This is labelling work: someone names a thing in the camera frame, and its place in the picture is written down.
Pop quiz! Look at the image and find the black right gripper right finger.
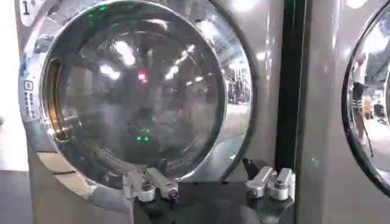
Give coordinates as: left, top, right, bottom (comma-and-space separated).
242, 157, 296, 201

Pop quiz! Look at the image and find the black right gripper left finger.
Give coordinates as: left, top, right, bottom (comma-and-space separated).
122, 158, 180, 203

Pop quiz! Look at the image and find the grey dryer with number label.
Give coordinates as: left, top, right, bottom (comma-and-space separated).
13, 0, 285, 224

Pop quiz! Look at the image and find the round glass dryer door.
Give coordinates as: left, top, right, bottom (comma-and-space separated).
341, 0, 390, 198
18, 0, 258, 214

